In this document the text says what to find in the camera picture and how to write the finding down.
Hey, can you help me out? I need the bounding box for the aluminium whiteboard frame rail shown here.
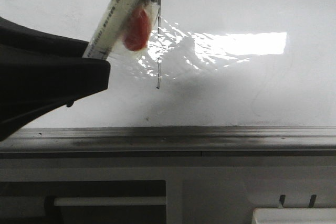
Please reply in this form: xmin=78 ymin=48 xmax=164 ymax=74
xmin=1 ymin=126 xmax=335 ymax=158

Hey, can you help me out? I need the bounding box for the white whiteboard marker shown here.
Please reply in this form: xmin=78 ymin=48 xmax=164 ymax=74
xmin=83 ymin=0 xmax=140 ymax=60

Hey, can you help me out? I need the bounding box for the white box corner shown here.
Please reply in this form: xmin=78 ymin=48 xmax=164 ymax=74
xmin=251 ymin=208 xmax=335 ymax=223

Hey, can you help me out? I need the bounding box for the red tab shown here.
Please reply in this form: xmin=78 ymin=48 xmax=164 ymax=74
xmin=112 ymin=0 xmax=161 ymax=58

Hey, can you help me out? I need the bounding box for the white horizontal bar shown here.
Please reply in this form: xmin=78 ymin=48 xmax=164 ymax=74
xmin=54 ymin=196 xmax=166 ymax=207

